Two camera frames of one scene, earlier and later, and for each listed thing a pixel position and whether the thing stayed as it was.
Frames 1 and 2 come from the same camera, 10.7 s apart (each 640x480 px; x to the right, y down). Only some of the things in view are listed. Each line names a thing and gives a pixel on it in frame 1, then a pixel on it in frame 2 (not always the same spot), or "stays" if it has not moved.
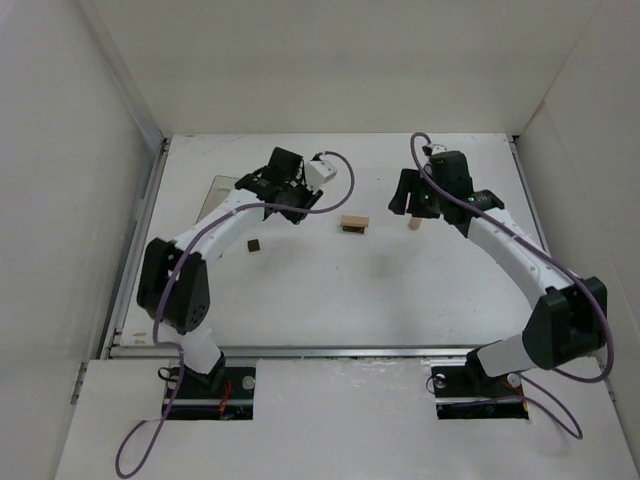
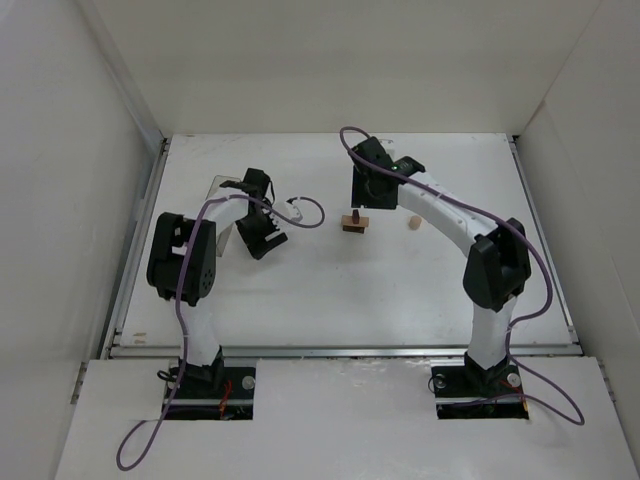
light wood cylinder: x=414 y=223 stays
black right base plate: x=474 y=381 stays
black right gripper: x=417 y=193 → x=373 y=201
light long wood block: x=355 y=220 stays
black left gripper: x=302 y=203 → x=267 y=240
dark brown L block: x=352 y=228 stays
